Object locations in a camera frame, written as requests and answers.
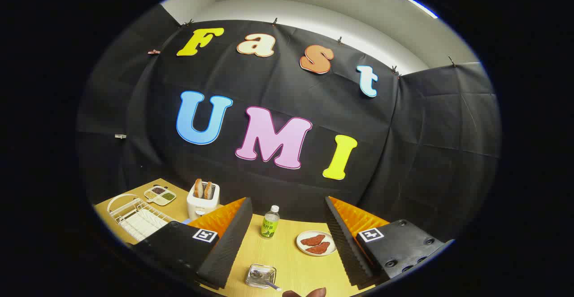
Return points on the toasted bread slice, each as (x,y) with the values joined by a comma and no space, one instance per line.
(208,190)
(198,188)

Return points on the red meat slice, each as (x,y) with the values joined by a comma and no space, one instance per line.
(318,248)
(313,240)

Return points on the cream sectioned dish with grains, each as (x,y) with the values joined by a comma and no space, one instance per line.
(160,195)

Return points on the green label tea bottle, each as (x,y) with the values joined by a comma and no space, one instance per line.
(269,225)

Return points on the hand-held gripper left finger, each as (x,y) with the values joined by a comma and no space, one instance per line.
(233,243)

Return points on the white oval dish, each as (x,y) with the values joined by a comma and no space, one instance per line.
(302,246)

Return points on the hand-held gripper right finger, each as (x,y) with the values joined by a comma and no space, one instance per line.
(343,243)

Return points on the white toaster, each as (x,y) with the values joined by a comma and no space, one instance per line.
(199,205)

